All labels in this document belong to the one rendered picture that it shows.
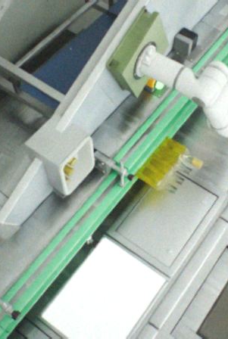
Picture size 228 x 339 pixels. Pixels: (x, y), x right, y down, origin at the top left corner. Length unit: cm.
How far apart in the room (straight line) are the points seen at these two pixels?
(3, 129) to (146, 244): 92
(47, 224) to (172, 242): 53
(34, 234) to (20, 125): 72
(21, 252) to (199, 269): 72
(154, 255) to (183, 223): 19
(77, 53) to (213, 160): 82
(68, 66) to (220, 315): 126
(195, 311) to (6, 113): 132
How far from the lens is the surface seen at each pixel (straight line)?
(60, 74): 209
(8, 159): 220
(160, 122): 190
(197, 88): 162
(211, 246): 195
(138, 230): 194
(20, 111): 235
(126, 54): 165
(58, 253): 174
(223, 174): 215
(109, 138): 183
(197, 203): 202
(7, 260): 175
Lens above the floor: 148
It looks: 16 degrees down
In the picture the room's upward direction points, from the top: 122 degrees clockwise
